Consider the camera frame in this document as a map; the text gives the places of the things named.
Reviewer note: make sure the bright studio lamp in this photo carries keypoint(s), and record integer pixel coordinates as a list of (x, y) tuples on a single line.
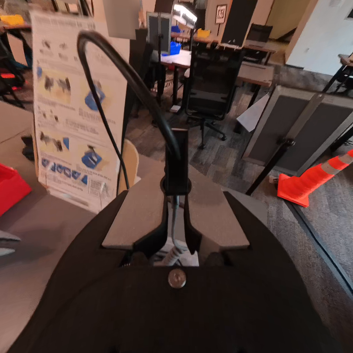
[(184, 15)]

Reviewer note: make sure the white paper sheet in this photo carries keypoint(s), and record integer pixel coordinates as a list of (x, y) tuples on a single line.
[(253, 115)]

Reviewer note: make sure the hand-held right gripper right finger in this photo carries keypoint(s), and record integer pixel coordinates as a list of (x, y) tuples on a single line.
[(215, 215)]

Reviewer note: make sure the black office chair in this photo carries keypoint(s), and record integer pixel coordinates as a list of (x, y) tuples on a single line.
[(212, 82)]

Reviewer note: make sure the framed wall picture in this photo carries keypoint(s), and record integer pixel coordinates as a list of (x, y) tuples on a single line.
[(221, 13)]

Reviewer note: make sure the grey partition panel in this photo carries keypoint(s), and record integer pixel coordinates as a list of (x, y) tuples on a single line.
[(165, 33), (270, 129)]

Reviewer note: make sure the yellow plastic bin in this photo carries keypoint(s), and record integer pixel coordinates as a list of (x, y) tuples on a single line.
[(203, 33), (11, 20)]

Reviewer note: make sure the blue plastic bin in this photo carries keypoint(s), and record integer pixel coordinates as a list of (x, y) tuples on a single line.
[(175, 48)]

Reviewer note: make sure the red plastic bin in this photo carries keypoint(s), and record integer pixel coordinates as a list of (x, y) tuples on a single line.
[(11, 187)]

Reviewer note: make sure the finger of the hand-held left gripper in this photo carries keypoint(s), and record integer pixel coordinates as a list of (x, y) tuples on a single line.
[(7, 237), (5, 251)]

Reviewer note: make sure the orange traffic cone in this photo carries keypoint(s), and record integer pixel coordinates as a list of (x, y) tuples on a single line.
[(303, 184)]

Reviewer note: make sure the printed instruction sheet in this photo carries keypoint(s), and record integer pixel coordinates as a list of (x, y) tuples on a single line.
[(69, 110)]

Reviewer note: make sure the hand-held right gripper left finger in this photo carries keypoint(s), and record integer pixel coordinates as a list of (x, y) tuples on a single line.
[(138, 215)]

